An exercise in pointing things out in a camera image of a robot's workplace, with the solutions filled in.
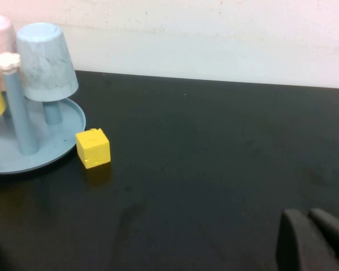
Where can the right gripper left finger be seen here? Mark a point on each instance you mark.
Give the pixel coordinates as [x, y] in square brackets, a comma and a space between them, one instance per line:
[299, 248]

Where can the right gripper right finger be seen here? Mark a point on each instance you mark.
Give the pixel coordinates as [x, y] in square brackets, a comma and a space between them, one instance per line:
[336, 237]

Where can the blue cup stand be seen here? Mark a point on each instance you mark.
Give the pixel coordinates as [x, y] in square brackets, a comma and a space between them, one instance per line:
[45, 146]

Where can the blue cup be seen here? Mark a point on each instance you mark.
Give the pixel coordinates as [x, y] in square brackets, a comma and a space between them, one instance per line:
[45, 65]

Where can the pink cup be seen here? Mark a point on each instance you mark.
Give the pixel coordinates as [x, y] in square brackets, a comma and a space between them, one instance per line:
[0, 36]

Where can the yellow foam cube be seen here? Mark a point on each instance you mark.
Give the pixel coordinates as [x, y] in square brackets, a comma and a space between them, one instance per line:
[93, 149]

